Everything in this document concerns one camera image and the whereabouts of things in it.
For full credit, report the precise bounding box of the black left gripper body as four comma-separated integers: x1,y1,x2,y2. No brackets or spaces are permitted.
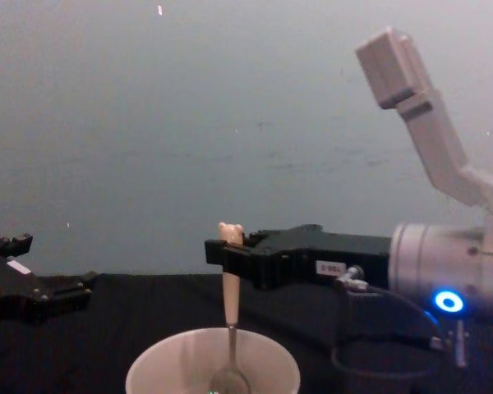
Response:
0,245,47,326

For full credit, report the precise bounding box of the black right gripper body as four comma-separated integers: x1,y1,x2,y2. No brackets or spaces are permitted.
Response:
261,224,394,291

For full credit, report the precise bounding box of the cream-handled steel spoon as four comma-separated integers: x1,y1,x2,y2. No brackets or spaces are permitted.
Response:
210,222,249,394

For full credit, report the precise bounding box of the black table cloth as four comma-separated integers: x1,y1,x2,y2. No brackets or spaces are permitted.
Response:
0,270,493,394

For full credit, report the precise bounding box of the white cup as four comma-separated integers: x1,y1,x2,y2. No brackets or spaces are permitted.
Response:
125,327,302,394

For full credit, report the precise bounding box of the dark right gripper cable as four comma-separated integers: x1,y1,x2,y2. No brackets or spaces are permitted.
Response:
331,265,447,381

